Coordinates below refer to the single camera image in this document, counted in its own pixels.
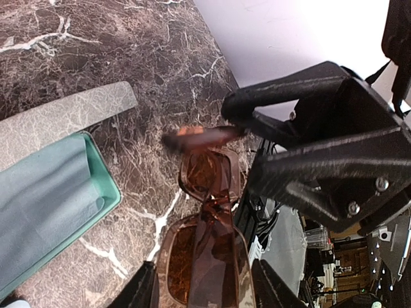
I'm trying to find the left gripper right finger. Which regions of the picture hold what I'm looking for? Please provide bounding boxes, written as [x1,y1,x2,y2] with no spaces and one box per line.
[251,259,306,308]

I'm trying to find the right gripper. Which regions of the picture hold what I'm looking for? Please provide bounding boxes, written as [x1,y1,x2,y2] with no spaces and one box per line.
[221,62,410,234]

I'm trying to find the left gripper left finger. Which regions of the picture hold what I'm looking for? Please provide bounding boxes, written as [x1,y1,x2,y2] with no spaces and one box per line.
[110,261,155,308]

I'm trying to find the brown sunglasses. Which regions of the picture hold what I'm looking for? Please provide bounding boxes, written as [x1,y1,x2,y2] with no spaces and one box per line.
[150,126,256,307]

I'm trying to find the light grey glasses case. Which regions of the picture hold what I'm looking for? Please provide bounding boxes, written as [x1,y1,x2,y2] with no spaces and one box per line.
[1,81,137,297]

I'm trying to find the blue cleaning cloth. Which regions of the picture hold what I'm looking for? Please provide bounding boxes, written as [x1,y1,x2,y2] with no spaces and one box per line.
[2,299,31,308]
[1,135,105,278]

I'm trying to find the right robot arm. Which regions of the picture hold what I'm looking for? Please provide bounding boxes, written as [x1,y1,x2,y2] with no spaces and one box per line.
[221,1,410,235]

